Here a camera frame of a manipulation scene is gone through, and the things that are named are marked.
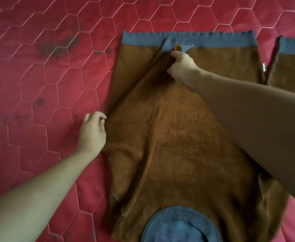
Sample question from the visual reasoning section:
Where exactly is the person's right hand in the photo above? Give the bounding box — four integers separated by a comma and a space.
167, 50, 201, 92

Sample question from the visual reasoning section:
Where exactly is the person's left hand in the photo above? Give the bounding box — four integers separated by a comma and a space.
76, 111, 107, 157

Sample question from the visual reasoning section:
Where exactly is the brown sweater with blue trim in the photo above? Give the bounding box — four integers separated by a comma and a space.
102, 30, 295, 242

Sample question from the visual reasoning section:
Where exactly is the person's right forearm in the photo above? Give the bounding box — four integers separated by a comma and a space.
189, 69, 295, 214

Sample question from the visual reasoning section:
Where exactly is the person's left forearm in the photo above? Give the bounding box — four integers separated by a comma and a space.
0, 148, 97, 242

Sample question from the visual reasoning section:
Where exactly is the red quilted mattress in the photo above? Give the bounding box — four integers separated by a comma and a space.
0, 0, 295, 242

